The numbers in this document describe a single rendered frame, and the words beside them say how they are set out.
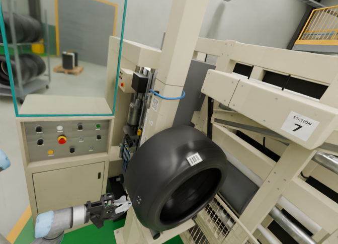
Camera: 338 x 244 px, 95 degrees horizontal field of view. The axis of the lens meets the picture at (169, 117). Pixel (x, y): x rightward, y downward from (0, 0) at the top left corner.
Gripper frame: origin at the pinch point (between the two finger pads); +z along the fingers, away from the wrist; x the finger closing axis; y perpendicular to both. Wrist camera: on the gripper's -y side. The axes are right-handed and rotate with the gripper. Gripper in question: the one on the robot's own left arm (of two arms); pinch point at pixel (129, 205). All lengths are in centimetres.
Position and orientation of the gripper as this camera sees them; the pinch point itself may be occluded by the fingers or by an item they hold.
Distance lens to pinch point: 90.1
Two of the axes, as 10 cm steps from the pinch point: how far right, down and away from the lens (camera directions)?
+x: -5.0, -4.6, 7.3
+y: 3.4, -8.8, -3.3
